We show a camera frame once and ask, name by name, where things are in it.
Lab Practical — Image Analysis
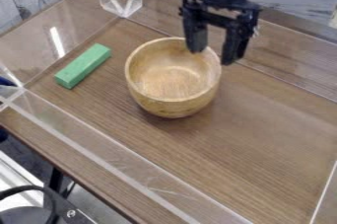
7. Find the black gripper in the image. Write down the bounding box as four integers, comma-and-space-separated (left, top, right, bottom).
180, 0, 261, 65

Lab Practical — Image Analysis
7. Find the green rectangular block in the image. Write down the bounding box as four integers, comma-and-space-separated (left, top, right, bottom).
55, 43, 112, 89

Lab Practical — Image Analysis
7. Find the brown wooden bowl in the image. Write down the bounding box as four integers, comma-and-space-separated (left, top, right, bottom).
126, 37, 221, 118

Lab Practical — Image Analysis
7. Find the blue object at edge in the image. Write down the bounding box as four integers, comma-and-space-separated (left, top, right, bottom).
0, 76, 16, 87

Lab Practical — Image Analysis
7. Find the black metal table leg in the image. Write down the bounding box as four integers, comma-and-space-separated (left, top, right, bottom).
50, 168, 64, 192

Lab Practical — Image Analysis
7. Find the clear acrylic corner bracket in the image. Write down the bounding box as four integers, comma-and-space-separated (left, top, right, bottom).
99, 0, 143, 19

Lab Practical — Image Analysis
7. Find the clear acrylic tray wall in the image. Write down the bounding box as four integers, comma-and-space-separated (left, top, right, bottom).
0, 0, 337, 224

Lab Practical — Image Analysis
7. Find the black cable loop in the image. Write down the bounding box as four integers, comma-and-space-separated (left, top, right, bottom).
0, 185, 59, 224

